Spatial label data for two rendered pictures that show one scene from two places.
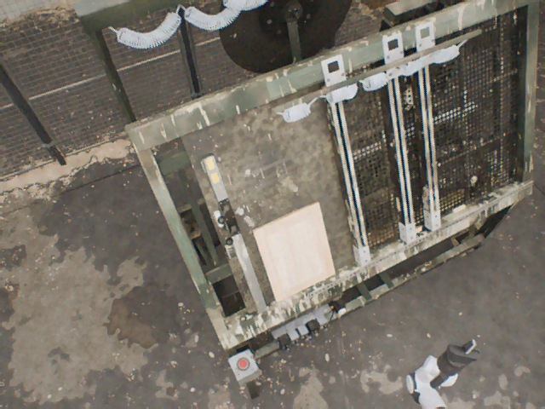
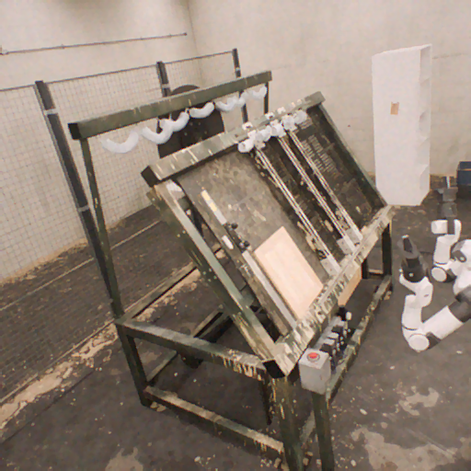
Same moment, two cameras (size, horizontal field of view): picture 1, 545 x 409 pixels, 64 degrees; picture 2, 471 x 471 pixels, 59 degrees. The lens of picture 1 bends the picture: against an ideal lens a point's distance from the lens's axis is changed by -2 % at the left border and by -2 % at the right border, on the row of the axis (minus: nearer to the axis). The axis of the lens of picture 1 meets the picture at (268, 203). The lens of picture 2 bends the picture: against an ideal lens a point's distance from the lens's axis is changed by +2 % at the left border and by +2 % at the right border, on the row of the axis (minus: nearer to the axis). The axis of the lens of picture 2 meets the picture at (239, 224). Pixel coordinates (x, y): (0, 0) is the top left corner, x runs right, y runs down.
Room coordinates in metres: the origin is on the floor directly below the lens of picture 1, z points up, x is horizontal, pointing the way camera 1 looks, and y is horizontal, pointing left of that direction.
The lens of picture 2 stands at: (-0.82, 1.20, 2.40)
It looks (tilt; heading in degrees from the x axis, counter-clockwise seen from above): 22 degrees down; 331
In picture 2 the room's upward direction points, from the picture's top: 10 degrees counter-clockwise
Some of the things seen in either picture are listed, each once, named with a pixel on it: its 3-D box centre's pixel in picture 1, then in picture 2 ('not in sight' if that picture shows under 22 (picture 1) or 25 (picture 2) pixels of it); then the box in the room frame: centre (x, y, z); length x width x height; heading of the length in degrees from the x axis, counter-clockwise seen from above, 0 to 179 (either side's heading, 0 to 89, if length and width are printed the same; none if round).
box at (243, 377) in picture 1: (244, 367); (315, 371); (0.50, 0.18, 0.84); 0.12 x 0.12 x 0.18; 24
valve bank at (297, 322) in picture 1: (310, 326); (335, 338); (0.74, -0.20, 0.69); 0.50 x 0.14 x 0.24; 114
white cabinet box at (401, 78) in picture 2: not in sight; (402, 129); (2.94, -3.77, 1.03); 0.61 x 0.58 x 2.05; 111
